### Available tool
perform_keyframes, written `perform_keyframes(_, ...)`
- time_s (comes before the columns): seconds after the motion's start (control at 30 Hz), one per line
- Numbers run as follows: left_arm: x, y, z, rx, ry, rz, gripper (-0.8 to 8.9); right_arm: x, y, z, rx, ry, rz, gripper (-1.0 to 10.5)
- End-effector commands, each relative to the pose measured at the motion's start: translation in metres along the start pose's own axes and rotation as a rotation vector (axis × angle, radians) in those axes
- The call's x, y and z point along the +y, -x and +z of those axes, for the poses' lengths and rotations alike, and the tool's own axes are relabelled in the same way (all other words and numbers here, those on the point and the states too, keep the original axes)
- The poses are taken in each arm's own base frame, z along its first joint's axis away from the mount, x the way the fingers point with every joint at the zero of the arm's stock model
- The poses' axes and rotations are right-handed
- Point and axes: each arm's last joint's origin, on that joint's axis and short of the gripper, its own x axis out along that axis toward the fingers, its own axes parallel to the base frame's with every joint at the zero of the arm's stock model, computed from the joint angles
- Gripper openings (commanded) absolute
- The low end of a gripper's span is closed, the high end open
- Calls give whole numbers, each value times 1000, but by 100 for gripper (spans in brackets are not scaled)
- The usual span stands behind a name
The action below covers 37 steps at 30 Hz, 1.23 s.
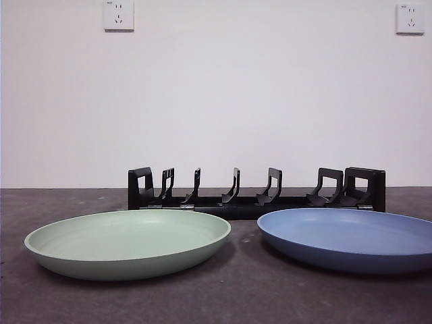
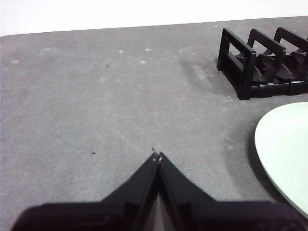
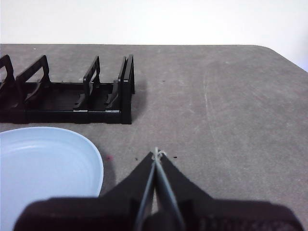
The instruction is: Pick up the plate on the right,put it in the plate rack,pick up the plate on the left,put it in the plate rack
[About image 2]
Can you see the black plastic plate rack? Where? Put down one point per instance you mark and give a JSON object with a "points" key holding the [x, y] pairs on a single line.
{"points": [[246, 79]]}

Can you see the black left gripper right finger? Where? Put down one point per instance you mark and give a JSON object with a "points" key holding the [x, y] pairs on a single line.
{"points": [[207, 214]]}

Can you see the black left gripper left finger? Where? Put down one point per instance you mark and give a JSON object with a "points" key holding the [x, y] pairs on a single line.
{"points": [[115, 214]]}

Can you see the pale green round plate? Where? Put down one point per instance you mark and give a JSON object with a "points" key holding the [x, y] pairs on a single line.
{"points": [[286, 144]]}

